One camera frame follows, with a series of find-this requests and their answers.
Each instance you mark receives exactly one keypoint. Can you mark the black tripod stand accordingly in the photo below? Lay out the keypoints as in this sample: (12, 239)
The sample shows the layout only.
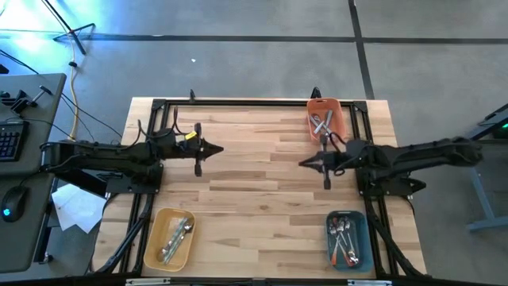
(63, 26)

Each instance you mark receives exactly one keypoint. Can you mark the orange plastic bin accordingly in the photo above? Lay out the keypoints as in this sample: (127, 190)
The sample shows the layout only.
(340, 119)

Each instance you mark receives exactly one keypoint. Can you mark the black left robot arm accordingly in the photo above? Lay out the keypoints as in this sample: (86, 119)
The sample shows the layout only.
(103, 155)

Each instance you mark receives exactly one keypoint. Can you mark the black diagonal support beam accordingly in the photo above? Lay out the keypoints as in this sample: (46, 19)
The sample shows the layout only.
(87, 182)

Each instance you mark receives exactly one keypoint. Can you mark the yellow plastic bin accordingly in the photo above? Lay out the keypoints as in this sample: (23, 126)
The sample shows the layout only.
(158, 234)

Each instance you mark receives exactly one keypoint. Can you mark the black computer keyboard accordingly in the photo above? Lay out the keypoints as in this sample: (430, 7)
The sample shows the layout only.
(10, 141)

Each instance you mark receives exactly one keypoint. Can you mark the grey office desk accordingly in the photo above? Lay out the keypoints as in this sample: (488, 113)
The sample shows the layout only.
(28, 238)
(43, 119)

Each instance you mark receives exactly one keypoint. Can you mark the black desk clamp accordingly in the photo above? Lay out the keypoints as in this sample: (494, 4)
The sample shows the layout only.
(18, 102)

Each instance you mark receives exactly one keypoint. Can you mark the blue-grey desk frame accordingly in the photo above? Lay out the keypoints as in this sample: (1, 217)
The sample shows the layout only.
(478, 186)

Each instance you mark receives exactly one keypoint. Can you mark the black device with green light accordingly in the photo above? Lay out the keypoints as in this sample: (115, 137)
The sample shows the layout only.
(501, 131)

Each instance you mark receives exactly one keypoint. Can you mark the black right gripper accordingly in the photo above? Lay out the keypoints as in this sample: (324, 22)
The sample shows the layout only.
(341, 162)

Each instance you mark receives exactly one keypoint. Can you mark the teal plastic bin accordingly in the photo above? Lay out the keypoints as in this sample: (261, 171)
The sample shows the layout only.
(367, 238)

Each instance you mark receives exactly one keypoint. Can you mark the yellow tape tag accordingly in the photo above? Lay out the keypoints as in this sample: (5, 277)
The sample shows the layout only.
(191, 135)

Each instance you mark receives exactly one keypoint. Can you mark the white paper sheet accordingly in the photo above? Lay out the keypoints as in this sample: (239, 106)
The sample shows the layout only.
(75, 208)

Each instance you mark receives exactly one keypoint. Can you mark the silver metal bracket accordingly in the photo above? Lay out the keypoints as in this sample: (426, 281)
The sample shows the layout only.
(147, 281)
(369, 283)

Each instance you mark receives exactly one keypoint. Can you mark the black frame clamp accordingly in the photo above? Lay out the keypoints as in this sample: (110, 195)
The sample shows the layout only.
(315, 93)
(192, 95)

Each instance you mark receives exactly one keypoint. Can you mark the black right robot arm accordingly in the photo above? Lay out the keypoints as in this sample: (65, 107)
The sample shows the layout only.
(416, 153)

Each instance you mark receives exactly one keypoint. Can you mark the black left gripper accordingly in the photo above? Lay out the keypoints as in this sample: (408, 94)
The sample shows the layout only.
(190, 149)

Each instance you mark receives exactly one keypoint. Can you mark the black aluminium table frame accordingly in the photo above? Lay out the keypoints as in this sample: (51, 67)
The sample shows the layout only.
(238, 103)

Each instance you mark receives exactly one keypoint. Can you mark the black computer mouse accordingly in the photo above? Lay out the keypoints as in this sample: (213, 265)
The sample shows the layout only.
(16, 200)

